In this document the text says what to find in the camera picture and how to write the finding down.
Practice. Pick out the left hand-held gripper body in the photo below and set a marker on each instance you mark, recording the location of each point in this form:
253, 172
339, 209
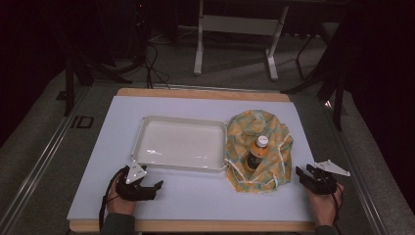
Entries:
133, 182

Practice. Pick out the person's right hand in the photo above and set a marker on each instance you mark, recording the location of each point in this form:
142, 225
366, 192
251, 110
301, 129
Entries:
324, 205

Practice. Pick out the black tripod stand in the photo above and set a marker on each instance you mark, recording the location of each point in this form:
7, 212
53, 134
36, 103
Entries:
88, 65
329, 81

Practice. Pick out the person's left hand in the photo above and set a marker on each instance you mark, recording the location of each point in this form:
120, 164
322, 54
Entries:
120, 201

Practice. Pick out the yellow patterned cloth bag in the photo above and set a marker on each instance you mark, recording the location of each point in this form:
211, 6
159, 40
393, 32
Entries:
261, 153

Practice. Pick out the white metal table frame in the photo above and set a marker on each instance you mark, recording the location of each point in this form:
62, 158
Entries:
238, 26

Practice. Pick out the white plastic tray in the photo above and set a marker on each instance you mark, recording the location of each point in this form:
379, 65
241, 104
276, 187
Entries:
181, 143

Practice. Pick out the white table mat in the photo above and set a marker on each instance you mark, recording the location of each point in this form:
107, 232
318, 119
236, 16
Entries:
195, 196

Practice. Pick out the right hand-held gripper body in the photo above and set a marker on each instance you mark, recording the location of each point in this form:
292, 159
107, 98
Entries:
323, 178

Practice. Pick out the orange drink bottle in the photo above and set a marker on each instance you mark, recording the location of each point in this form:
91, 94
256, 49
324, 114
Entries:
257, 153

